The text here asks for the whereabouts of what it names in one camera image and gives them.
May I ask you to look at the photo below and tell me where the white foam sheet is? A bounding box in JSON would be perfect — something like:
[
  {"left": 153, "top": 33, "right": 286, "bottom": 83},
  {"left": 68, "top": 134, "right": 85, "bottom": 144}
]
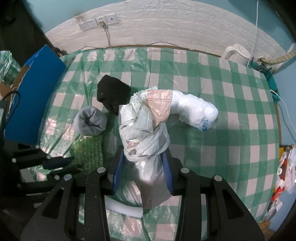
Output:
[{"left": 105, "top": 197, "right": 144, "bottom": 218}]

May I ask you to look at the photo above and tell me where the green bubble wrap sheet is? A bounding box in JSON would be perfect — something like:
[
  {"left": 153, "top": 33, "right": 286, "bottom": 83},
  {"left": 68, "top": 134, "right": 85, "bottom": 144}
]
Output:
[{"left": 70, "top": 135, "right": 103, "bottom": 175}]

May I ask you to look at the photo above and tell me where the grey sock ball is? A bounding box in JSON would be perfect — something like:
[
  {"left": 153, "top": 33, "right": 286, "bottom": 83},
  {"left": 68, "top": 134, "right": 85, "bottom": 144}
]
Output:
[{"left": 73, "top": 106, "right": 107, "bottom": 136}]

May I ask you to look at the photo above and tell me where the white plastic bag bundle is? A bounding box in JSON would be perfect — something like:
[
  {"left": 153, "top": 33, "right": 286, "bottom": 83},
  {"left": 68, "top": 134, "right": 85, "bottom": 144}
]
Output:
[{"left": 119, "top": 86, "right": 218, "bottom": 209}]

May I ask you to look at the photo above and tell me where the black sock ball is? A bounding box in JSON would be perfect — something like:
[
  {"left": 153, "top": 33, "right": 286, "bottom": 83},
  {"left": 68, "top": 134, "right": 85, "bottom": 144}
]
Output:
[{"left": 96, "top": 75, "right": 131, "bottom": 116}]

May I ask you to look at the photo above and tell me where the blue cardboard box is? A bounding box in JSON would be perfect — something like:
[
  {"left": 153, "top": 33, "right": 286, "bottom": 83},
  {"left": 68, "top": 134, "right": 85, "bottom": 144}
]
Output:
[{"left": 4, "top": 45, "right": 66, "bottom": 145}]

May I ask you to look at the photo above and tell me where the green checkered tablecloth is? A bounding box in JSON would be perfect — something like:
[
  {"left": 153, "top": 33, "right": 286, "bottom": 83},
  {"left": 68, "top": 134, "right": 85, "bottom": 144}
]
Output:
[{"left": 38, "top": 47, "right": 279, "bottom": 222}]

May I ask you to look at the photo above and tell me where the green checkered side cloth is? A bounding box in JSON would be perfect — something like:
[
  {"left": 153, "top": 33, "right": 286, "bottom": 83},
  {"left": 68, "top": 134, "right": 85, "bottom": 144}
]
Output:
[{"left": 0, "top": 51, "right": 21, "bottom": 87}]

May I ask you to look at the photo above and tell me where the red white bag pile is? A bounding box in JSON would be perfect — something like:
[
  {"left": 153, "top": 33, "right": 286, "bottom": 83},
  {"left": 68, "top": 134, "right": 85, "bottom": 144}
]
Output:
[{"left": 263, "top": 145, "right": 295, "bottom": 221}]

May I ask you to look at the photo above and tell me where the white electric kettle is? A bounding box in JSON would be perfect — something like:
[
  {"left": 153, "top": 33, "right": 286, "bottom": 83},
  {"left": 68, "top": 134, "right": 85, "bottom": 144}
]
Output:
[{"left": 221, "top": 44, "right": 250, "bottom": 66}]

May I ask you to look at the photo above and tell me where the beige wrapped pipe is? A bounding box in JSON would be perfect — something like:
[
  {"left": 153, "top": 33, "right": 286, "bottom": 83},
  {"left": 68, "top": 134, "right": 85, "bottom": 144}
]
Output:
[{"left": 259, "top": 49, "right": 296, "bottom": 65}]

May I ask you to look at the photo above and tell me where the grey plugged power cable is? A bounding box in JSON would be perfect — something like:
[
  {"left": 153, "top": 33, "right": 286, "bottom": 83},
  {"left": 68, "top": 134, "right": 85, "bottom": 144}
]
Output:
[{"left": 99, "top": 21, "right": 114, "bottom": 49}]

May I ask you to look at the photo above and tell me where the white wall socket strip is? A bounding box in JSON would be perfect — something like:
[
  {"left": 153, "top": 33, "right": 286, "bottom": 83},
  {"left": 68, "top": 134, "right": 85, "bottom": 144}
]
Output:
[{"left": 78, "top": 13, "right": 119, "bottom": 31}]

